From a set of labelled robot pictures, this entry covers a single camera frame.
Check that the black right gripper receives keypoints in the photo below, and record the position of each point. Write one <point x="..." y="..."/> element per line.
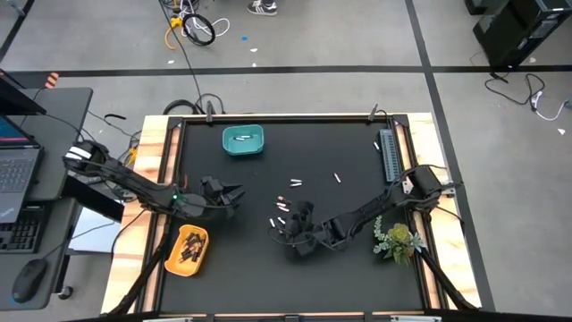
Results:
<point x="308" y="237"/>

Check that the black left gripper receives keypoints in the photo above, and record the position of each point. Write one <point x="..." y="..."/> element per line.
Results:
<point x="216" y="201"/>

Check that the teal plastic bin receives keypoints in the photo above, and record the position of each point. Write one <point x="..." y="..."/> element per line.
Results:
<point x="243" y="147"/>

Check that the yellow plastic bin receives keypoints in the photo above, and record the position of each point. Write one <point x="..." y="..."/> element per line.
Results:
<point x="176" y="266"/>

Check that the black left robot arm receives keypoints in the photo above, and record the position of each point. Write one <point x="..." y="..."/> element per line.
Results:
<point x="129" y="183"/>

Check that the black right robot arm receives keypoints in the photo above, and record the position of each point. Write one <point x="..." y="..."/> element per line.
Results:
<point x="380" y="203"/>

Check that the black table mat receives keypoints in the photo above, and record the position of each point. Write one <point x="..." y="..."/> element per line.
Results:
<point x="268" y="277"/>

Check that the artificial green plant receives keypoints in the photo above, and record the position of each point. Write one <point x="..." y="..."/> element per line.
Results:
<point x="397" y="241"/>

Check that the grey multi-port hub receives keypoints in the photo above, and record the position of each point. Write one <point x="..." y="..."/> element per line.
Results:
<point x="389" y="152"/>

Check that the black desk crossbar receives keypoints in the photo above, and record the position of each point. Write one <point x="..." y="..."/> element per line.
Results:
<point x="100" y="210"/>

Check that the white floor panel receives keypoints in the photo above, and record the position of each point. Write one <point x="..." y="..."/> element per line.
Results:
<point x="91" y="232"/>

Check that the black desk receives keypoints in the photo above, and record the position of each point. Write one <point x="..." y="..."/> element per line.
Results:
<point x="62" y="116"/>

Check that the black desk caster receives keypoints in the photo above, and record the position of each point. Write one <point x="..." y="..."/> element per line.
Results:
<point x="65" y="293"/>

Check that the person's shoe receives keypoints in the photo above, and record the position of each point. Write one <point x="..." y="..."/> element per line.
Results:
<point x="262" y="6"/>

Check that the black keyboard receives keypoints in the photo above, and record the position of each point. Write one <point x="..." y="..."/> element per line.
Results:
<point x="20" y="234"/>

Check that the grey laptop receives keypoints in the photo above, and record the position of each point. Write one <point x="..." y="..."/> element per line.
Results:
<point x="18" y="170"/>

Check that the black computer mouse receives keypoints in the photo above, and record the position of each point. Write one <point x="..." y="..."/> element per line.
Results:
<point x="29" y="281"/>

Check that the black monitor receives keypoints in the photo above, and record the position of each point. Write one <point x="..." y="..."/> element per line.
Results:
<point x="18" y="100"/>

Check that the black computer cabinet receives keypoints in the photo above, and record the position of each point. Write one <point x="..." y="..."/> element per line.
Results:
<point x="518" y="31"/>

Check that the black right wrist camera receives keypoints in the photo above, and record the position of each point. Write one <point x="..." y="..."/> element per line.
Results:
<point x="338" y="228"/>

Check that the silver metal bracket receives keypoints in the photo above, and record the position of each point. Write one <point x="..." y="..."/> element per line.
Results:
<point x="406" y="184"/>

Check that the black frame strut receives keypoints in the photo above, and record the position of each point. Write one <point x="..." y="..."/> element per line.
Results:
<point x="143" y="273"/>
<point x="447" y="282"/>

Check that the silver aluminium rail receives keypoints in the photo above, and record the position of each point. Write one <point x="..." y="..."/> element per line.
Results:
<point x="167" y="319"/>
<point x="415" y="319"/>

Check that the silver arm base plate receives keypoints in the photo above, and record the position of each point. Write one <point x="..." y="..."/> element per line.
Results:
<point x="448" y="190"/>

